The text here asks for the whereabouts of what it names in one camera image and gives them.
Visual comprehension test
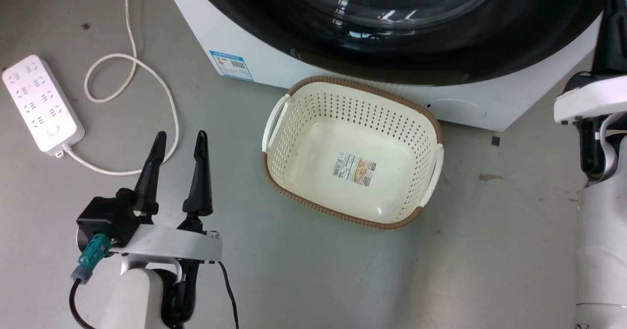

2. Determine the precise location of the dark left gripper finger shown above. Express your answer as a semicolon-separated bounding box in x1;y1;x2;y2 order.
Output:
133;131;168;217
182;130;214;232

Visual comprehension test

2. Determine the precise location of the thin black cable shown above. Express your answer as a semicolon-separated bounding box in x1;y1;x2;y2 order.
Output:
217;260;240;329
69;278;96;329

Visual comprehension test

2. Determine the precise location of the paper label sticker with barcode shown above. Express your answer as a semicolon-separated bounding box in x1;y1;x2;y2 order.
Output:
333;152;378;188

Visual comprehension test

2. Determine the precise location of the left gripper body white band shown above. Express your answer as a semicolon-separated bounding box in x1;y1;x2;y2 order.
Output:
116;213;223;264

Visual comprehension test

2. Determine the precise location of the blue white energy label sticker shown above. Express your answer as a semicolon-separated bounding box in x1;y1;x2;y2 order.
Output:
209;50;254;82

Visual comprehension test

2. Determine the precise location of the white washing machine body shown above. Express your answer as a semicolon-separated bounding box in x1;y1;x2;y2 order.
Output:
161;0;604;132

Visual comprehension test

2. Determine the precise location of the white power strip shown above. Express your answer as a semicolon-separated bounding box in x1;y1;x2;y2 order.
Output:
2;54;85;157

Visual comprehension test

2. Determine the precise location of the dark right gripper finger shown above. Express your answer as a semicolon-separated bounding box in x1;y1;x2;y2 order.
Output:
591;0;627;76

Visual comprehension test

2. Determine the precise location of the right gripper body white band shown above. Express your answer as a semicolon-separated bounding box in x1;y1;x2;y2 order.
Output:
554;71;627;125

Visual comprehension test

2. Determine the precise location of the white power strip cable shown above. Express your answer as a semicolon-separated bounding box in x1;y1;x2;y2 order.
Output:
62;0;181;176

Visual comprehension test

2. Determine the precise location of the teal cable connector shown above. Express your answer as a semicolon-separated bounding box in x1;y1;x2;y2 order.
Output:
71;233;113;285

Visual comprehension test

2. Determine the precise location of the black round washing machine door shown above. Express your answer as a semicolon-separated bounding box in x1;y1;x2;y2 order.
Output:
186;0;619;86

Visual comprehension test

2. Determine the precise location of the cream perforated laundry basket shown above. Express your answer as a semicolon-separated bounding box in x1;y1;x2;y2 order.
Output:
261;75;445;230

